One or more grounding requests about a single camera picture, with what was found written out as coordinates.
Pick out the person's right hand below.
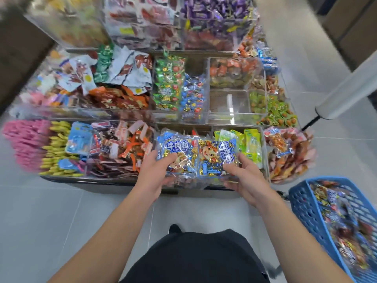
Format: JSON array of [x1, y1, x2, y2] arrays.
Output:
[[223, 151, 272, 207]]

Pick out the person's left hand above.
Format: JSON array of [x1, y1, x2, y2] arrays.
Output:
[[134, 149, 178, 201]]

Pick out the handful of blue snack packets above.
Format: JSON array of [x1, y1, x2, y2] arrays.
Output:
[[156, 128, 239, 186]]

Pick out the blue plastic shopping basket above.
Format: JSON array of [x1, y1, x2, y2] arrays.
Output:
[[289, 176, 377, 283]]

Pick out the clear acrylic snack shelves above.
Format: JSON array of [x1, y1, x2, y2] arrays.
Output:
[[3, 0, 316, 192]]

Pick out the row of blue beef packets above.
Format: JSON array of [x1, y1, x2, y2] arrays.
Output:
[[179, 74, 207, 121]]

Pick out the row of green beef packets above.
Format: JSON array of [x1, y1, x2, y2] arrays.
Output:
[[152, 53, 186, 112]]

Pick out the person's left forearm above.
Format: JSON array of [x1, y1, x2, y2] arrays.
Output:
[[50, 188, 157, 283]]

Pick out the person's right forearm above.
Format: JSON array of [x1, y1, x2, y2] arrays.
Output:
[[253, 191, 351, 283]]

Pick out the person's black clothing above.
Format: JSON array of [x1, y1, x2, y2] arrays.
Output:
[[121, 228, 272, 283]]

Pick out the pile of lime green packets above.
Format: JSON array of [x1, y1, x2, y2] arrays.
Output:
[[213, 128, 264, 169]]

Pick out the pile of pink-label meat packets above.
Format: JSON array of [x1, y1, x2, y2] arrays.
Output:
[[263, 127, 317, 185]]

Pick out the pile of red brown packets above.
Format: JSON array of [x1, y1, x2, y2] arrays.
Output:
[[88, 121, 127, 177]]

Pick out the pile of green egg packets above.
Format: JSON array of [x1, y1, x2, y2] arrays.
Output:
[[249, 91, 300, 129]]

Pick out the blue toy candy packet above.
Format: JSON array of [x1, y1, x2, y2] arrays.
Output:
[[65, 122, 95, 157]]

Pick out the black pole rod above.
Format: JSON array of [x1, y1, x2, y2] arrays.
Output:
[[302, 116, 322, 131]]

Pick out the pile of dark orange packets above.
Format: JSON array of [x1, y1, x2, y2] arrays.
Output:
[[88, 85, 151, 110]]

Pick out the pile of yellow candies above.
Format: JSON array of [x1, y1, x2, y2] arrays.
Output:
[[38, 121, 83, 177]]

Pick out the pile of white meat packets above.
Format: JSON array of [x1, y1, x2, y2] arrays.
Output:
[[88, 47, 154, 95]]

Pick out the pile of orange brown packets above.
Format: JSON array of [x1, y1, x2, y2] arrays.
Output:
[[209, 56, 263, 89]]

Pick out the green vacuum packet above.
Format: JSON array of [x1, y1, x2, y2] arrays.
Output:
[[94, 44, 114, 83]]

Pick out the pile of blue orange packets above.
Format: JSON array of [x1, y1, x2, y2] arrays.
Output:
[[238, 23, 278, 77]]

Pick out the pile of pink candy sticks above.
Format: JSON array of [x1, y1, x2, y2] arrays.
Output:
[[3, 119, 51, 171]]

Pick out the pile of assorted small packets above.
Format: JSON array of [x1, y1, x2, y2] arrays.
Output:
[[24, 53, 98, 107]]

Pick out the pile of red sausage packets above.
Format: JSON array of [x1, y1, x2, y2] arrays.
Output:
[[105, 0, 183, 51]]

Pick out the pile of purple candies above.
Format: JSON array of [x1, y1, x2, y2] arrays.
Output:
[[181, 0, 254, 33]]

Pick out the pile of yellow packets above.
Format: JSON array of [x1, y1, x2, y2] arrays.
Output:
[[26, 0, 110, 48]]

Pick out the wooden cabinet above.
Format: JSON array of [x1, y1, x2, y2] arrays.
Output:
[[306, 0, 377, 71]]

